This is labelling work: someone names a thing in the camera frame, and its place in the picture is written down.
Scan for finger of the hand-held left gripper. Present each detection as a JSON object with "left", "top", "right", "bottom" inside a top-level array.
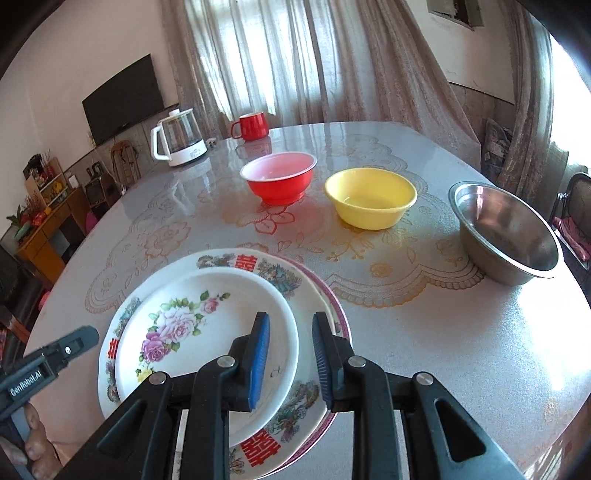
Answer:
[{"left": 0, "top": 325, "right": 100, "bottom": 421}]

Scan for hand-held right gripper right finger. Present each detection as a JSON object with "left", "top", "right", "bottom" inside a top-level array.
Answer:
[{"left": 312, "top": 312, "right": 527, "bottom": 480}]

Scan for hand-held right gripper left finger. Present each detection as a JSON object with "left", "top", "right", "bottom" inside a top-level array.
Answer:
[{"left": 62, "top": 311, "right": 271, "bottom": 480}]

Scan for large purple floral rim plate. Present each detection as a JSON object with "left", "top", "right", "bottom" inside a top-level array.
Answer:
[{"left": 270, "top": 253, "right": 354, "bottom": 474}]

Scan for white plate with rose print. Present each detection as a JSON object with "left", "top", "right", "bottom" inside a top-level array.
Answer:
[{"left": 114, "top": 269, "right": 299, "bottom": 448}]

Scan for yellow plastic bowl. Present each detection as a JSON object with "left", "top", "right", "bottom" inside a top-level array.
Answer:
[{"left": 324, "top": 168, "right": 418, "bottom": 230}]

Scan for red plastic bowl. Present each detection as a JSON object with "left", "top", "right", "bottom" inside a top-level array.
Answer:
[{"left": 239, "top": 151, "right": 318, "bottom": 206}]

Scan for stainless steel bowl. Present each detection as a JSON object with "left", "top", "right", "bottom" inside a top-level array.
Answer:
[{"left": 448, "top": 181, "right": 565, "bottom": 285}]

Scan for person's left hand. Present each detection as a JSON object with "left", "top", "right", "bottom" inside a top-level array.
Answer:
[{"left": 0, "top": 401, "right": 63, "bottom": 480}]

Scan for dark sofa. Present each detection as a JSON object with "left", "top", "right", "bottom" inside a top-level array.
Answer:
[{"left": 0, "top": 244, "right": 47, "bottom": 333}]

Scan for orange wooden cabinet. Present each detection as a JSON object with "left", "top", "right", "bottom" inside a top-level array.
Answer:
[{"left": 16, "top": 187, "right": 90, "bottom": 287}]

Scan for black speaker box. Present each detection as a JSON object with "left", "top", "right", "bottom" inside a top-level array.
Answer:
[{"left": 84, "top": 178, "right": 110, "bottom": 208}]

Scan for white cluttered shelf unit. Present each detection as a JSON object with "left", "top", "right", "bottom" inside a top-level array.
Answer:
[{"left": 23, "top": 154, "right": 70, "bottom": 208}]

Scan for wooden chair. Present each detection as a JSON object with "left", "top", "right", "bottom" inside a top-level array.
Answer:
[{"left": 109, "top": 140, "right": 141, "bottom": 192}]

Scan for white glass electric kettle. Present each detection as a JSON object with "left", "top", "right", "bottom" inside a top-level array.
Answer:
[{"left": 150, "top": 108, "right": 208, "bottom": 167}]

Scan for red mug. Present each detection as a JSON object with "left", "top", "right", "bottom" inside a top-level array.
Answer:
[{"left": 230, "top": 112, "right": 270, "bottom": 141}]

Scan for printed cushion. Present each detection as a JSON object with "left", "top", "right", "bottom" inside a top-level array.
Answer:
[{"left": 480, "top": 117, "right": 514, "bottom": 178}]

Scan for beige sheer curtain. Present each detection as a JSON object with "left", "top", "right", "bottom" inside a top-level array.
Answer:
[{"left": 161, "top": 0, "right": 481, "bottom": 171}]

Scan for dark round back chair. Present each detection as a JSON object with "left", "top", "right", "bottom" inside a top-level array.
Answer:
[{"left": 549, "top": 173, "right": 591, "bottom": 271}]

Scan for beige side window curtain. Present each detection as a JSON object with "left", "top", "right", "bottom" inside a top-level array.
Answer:
[{"left": 501, "top": 0, "right": 568, "bottom": 185}]

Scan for black wall television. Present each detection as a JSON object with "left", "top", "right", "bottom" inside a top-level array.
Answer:
[{"left": 82, "top": 54, "right": 164, "bottom": 146}]

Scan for grey wall electrical box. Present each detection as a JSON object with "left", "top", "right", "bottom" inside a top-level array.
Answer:
[{"left": 427, "top": 0, "right": 485, "bottom": 31}]

